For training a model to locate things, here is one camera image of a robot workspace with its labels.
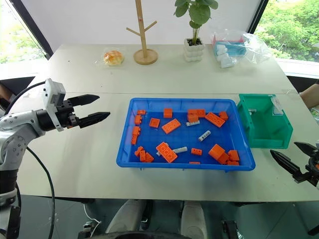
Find bread bun in plastic wrap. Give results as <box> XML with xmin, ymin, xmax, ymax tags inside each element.
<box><xmin>94</xmin><ymin>46</ymin><xmax>126</xmax><ymax>68</ymax></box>

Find wooden mug tree stand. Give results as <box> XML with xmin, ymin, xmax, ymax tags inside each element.
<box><xmin>125</xmin><ymin>0</ymin><xmax>160</xmax><ymax>66</ymax></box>

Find green leafy plant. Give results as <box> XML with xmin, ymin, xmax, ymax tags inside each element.
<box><xmin>173</xmin><ymin>0</ymin><xmax>219</xmax><ymax>47</ymax></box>

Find large orange building block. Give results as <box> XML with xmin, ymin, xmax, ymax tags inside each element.
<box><xmin>208</xmin><ymin>143</ymin><xmax>230</xmax><ymax>165</ymax></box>

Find thin white cable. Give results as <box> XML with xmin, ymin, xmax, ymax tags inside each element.
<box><xmin>83</xmin><ymin>198</ymin><xmax>101</xmax><ymax>225</ymax></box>

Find long orange building block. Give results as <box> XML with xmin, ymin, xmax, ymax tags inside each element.
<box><xmin>204</xmin><ymin>112</ymin><xmax>225</xmax><ymax>128</ymax></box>
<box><xmin>156</xmin><ymin>141</ymin><xmax>178</xmax><ymax>163</ymax></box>
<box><xmin>161</xmin><ymin>118</ymin><xmax>181</xmax><ymax>135</ymax></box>

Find brown chair back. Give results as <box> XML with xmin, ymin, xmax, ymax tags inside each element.
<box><xmin>299</xmin><ymin>83</ymin><xmax>319</xmax><ymax>110</ymax></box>

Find black window frame bar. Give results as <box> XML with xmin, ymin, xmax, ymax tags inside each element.
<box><xmin>245</xmin><ymin>0</ymin><xmax>269</xmax><ymax>34</ymax></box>
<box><xmin>14</xmin><ymin>0</ymin><xmax>54</xmax><ymax>61</ymax></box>

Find blue plastic tray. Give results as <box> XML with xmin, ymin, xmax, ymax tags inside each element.
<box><xmin>116</xmin><ymin>97</ymin><xmax>257</xmax><ymax>173</ymax></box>

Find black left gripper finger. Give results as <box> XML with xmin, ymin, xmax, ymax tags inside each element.
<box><xmin>67</xmin><ymin>94</ymin><xmax>101</xmax><ymax>109</ymax></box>
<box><xmin>75</xmin><ymin>112</ymin><xmax>111</xmax><ymax>129</ymax></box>

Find white wrapped packets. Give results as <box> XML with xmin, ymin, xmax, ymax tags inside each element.
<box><xmin>215</xmin><ymin>44</ymin><xmax>237</xmax><ymax>69</ymax></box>

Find green plastic bin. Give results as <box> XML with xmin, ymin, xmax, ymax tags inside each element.
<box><xmin>236</xmin><ymin>93</ymin><xmax>294</xmax><ymax>149</ymax></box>

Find clear plastic bag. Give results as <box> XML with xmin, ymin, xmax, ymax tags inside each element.
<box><xmin>210</xmin><ymin>28</ymin><xmax>272</xmax><ymax>70</ymax></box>

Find white rounded robot leg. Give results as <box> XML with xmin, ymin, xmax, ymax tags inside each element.
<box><xmin>180</xmin><ymin>201</ymin><xmax>208</xmax><ymax>239</ymax></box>
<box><xmin>105</xmin><ymin>200</ymin><xmax>148</xmax><ymax>235</ymax></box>

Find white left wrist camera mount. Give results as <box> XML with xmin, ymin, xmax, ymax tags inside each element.
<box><xmin>41</xmin><ymin>78</ymin><xmax>67</xmax><ymax>132</ymax></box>

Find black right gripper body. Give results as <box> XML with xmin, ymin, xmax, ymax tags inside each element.
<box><xmin>300</xmin><ymin>154</ymin><xmax>319</xmax><ymax>188</ymax></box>

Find white ceramic plant pot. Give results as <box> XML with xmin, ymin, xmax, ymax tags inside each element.
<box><xmin>183</xmin><ymin>37</ymin><xmax>205</xmax><ymax>63</ymax></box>

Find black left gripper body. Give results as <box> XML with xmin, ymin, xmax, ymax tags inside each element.
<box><xmin>56</xmin><ymin>99</ymin><xmax>81</xmax><ymax>129</ymax></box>

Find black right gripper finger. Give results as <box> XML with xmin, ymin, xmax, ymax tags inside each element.
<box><xmin>270</xmin><ymin>149</ymin><xmax>304</xmax><ymax>184</ymax></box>
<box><xmin>294</xmin><ymin>141</ymin><xmax>319</xmax><ymax>158</ymax></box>

